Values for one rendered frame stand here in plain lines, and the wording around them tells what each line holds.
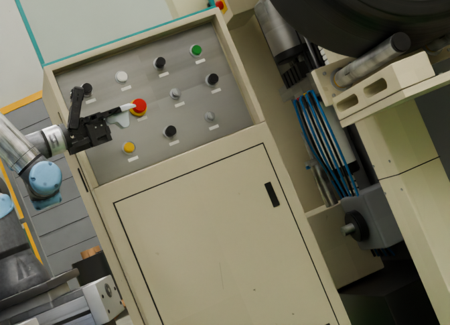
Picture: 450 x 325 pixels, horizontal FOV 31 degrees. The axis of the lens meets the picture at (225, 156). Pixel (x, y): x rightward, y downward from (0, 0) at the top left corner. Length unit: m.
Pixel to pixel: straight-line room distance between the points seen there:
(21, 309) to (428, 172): 1.07
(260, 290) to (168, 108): 0.59
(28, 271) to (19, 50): 10.04
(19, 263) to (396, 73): 0.94
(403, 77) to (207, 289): 0.89
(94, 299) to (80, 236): 9.67
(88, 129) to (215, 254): 0.52
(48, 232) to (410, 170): 9.75
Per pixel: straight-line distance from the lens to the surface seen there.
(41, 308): 1.87
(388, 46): 1.77
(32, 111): 11.66
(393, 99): 1.78
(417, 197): 2.13
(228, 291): 2.30
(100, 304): 1.82
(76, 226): 11.48
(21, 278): 1.88
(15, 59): 11.86
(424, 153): 2.15
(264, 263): 2.33
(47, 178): 1.92
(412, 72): 1.75
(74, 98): 2.11
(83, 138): 2.12
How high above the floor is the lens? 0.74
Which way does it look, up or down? 3 degrees up
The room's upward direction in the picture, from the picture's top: 23 degrees counter-clockwise
